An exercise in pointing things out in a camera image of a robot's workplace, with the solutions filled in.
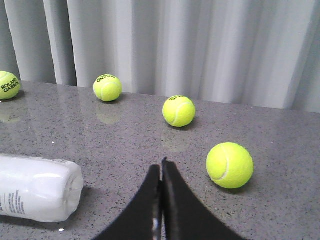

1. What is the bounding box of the near right tennis ball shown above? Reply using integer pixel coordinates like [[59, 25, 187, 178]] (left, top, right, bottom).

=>
[[205, 142, 254, 189]]

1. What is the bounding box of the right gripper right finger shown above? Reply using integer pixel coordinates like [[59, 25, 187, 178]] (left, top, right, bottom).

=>
[[162, 157, 242, 240]]

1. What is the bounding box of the clear Wilson tennis ball can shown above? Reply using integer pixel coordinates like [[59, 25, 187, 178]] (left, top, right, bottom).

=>
[[0, 154, 84, 223]]

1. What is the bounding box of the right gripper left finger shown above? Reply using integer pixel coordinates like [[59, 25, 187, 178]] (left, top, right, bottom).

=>
[[95, 165, 160, 240]]

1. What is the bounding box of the Roland Garros tennis ball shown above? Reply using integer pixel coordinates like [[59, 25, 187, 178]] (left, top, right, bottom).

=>
[[0, 71, 21, 100]]

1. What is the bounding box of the grey pleated curtain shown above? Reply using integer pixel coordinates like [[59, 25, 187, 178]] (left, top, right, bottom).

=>
[[0, 0, 320, 113]]

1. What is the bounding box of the centre tennis ball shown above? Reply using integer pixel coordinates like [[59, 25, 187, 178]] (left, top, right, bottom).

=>
[[93, 74, 122, 102]]

